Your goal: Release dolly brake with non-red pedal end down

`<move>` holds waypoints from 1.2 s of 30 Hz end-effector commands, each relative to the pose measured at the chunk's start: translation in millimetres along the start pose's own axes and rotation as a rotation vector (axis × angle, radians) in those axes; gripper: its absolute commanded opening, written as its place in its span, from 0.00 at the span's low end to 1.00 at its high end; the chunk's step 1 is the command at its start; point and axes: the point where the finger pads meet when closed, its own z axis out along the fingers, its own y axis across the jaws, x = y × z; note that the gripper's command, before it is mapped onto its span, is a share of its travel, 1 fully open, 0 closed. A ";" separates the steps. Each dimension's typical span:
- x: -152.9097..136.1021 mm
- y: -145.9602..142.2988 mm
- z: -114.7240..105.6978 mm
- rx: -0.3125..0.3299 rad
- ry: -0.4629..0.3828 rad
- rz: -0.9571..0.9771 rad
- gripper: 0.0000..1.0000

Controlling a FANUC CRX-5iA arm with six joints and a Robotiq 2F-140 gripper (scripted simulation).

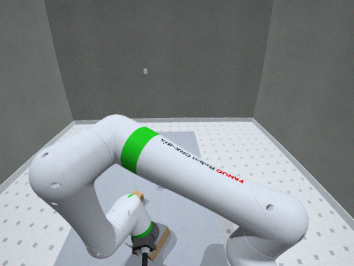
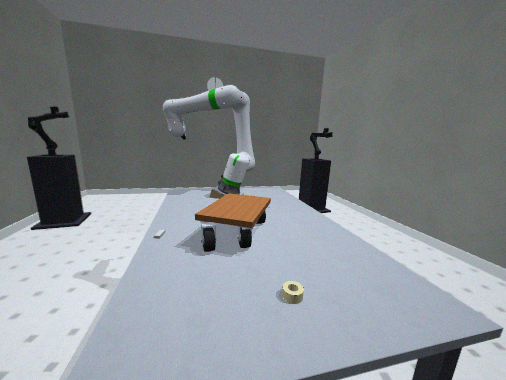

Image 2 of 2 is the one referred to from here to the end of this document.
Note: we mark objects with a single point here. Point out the beige roll of masking tape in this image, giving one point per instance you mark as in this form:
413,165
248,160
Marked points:
290,293

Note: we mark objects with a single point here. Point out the wooden dolly with black casters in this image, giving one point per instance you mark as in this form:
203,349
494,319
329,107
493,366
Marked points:
242,211

